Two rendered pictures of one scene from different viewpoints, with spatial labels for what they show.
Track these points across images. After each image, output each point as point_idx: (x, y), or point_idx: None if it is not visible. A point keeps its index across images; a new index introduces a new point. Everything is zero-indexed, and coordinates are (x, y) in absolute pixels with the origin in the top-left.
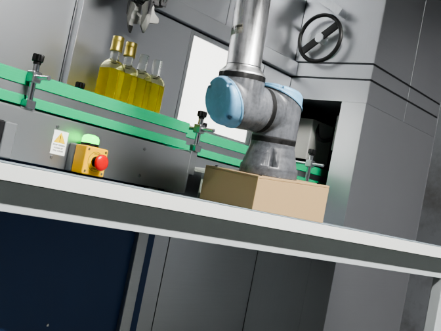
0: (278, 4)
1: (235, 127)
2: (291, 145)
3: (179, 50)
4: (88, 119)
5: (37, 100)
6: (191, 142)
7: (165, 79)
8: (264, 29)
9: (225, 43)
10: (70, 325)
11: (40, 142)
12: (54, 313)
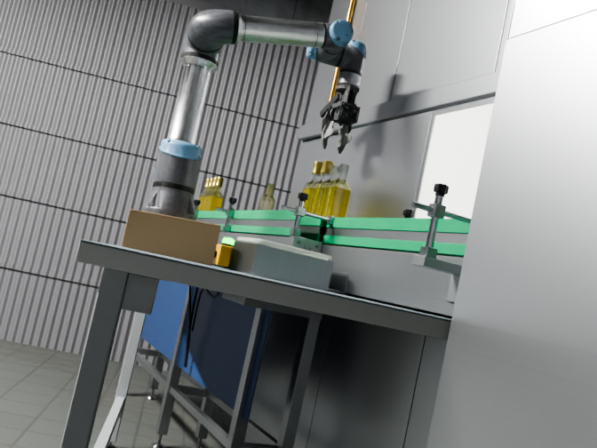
0: None
1: None
2: (153, 186)
3: (417, 140)
4: (248, 229)
5: (233, 226)
6: (346, 232)
7: (403, 179)
8: (174, 109)
9: (492, 96)
10: (221, 391)
11: None
12: (218, 377)
